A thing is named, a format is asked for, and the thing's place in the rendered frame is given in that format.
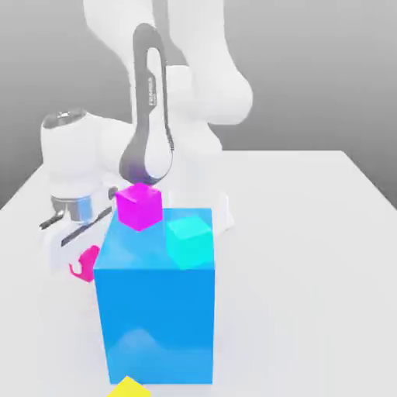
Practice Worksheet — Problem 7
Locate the small pink cube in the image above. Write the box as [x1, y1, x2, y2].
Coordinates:
[68, 245, 102, 284]

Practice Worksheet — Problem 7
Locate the small yellow cube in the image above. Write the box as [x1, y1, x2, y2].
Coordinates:
[106, 375, 152, 397]

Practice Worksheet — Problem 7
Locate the small cyan cube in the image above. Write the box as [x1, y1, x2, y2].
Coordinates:
[165, 216, 216, 271]

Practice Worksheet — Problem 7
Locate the large blue box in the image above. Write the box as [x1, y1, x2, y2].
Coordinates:
[93, 207, 216, 385]

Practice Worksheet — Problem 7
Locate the small magenta cube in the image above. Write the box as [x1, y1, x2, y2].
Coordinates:
[115, 182, 164, 233]

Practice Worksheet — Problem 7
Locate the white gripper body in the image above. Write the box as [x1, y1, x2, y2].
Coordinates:
[43, 206, 116, 274]

